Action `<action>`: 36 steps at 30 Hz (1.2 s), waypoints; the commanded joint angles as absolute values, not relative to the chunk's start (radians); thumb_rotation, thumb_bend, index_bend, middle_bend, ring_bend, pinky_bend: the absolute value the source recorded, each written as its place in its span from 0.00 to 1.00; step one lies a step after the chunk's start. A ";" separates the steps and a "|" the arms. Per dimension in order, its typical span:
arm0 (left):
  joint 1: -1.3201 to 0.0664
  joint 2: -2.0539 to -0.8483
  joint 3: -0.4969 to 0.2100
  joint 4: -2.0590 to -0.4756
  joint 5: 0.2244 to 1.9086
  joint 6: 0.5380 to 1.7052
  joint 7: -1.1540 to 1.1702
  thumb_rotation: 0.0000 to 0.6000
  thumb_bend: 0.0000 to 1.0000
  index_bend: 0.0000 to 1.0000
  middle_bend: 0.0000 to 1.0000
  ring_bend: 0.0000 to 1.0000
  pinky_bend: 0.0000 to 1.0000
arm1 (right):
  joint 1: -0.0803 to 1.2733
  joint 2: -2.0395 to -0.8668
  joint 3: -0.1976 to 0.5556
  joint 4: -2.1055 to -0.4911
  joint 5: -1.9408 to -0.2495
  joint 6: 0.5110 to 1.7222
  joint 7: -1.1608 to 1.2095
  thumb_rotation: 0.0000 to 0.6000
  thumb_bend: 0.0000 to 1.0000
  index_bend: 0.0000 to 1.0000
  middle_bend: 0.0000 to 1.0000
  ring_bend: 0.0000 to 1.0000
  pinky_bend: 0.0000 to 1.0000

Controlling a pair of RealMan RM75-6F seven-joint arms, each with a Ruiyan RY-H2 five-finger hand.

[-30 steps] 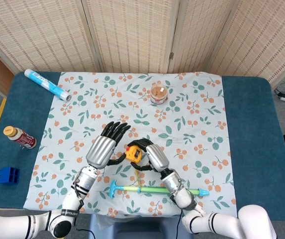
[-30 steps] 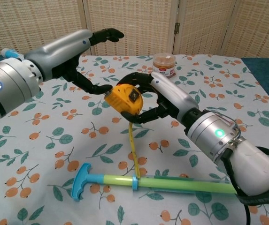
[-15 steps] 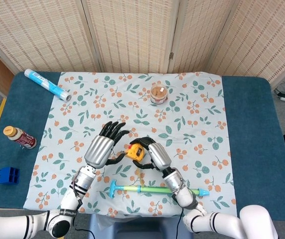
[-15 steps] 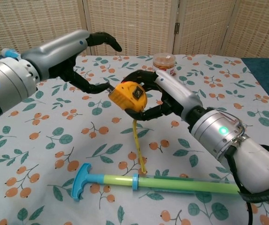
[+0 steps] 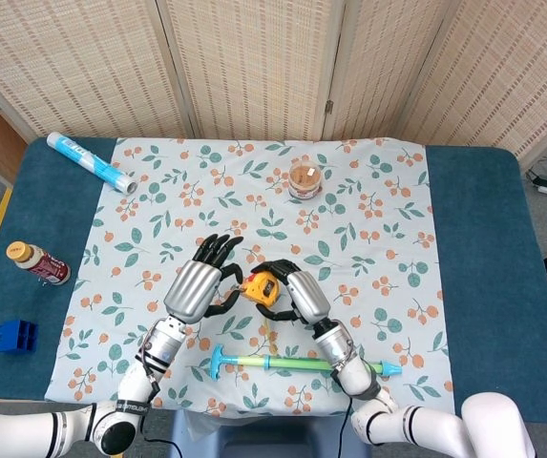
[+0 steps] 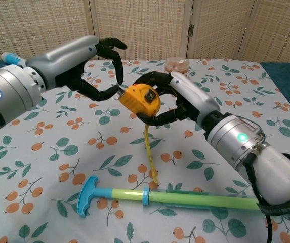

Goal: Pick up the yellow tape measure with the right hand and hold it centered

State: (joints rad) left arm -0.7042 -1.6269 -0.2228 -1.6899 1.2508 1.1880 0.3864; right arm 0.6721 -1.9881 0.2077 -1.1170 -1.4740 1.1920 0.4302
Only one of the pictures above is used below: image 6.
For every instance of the green blue water pump toy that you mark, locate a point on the green blue water pump toy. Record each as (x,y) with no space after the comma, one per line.
(185,198)

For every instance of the metal screen hinge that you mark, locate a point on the metal screen hinge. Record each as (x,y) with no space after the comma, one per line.
(191,30)

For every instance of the clear snack jar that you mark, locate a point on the clear snack jar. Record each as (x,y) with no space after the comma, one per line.
(176,65)

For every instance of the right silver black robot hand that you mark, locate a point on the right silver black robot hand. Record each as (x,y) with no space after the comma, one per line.
(195,98)

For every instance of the blue white wrapped roll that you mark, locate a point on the blue white wrapped roll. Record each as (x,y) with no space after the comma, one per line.
(13,59)

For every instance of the floral print tablecloth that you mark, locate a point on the floral print tablecloth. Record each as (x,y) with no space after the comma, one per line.
(84,141)

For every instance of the woven bamboo screen panel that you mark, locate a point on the woven bamboo screen panel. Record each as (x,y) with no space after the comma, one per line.
(142,25)
(33,22)
(279,27)
(218,27)

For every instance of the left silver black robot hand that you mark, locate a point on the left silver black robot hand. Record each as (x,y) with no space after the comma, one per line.
(63,60)

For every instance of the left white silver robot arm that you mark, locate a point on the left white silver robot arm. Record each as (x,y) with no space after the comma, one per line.
(5,93)

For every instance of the yellow tape measure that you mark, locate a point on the yellow tape measure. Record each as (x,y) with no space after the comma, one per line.
(137,100)

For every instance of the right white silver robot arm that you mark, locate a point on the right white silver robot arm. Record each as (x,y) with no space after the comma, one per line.
(225,134)

